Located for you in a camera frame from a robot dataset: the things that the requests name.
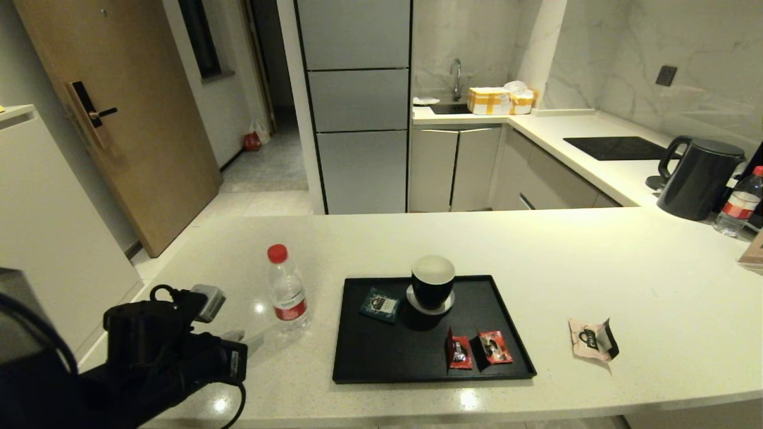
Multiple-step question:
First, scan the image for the clear water bottle red cap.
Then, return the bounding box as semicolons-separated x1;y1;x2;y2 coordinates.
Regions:
714;167;763;238
266;244;312;332

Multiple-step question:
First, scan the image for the beige coffee sachet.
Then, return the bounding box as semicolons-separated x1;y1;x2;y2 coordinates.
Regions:
568;319;621;363

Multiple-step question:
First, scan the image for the teal tea bag packet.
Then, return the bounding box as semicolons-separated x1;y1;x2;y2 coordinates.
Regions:
359;288;401;324

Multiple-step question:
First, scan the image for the black cup white inside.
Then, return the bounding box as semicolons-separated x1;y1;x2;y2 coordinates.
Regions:
411;256;456;311

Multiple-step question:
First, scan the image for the red snack packet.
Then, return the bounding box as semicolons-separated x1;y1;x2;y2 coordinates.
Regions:
477;331;514;365
446;328;473;371

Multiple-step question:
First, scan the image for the black electric kettle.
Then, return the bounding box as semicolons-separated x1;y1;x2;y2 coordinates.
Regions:
657;137;746;222

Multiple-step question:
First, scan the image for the black rectangular serving tray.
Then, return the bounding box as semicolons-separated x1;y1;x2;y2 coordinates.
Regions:
333;275;537;384

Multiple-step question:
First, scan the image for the silver round saucer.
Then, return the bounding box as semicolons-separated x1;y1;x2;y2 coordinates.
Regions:
407;285;455;316

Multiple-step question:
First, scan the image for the white storage cabinet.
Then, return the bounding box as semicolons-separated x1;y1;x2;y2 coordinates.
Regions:
0;105;144;364

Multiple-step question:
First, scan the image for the brown wooden door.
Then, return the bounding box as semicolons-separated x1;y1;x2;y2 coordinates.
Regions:
13;0;224;258

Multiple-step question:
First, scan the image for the grey cabinet door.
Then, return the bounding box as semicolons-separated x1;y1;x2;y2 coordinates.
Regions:
409;128;460;213
451;126;503;213

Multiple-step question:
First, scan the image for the black gold door lock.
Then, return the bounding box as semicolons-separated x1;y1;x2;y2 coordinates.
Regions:
67;82;119;151

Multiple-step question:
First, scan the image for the tall grey refrigerator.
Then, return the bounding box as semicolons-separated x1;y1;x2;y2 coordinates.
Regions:
295;0;413;215

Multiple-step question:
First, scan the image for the dark narrow window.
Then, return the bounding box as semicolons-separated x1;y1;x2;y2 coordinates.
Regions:
179;0;222;81

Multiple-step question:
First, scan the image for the grey counter drawer cabinet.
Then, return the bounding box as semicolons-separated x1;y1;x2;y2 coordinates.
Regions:
492;128;621;212

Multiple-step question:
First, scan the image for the small cardboard box yellow tape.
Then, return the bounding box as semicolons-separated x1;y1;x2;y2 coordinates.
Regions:
510;89;540;115

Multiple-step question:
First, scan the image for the black induction cooktop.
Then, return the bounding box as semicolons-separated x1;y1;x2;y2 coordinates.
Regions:
563;136;683;161

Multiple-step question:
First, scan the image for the brown box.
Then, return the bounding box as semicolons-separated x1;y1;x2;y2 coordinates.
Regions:
737;232;763;276

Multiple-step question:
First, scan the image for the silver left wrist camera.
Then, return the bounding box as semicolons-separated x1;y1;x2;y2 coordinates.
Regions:
191;285;227;324

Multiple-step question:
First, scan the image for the black left camera cable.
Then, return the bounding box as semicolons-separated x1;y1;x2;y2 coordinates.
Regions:
149;284;197;306

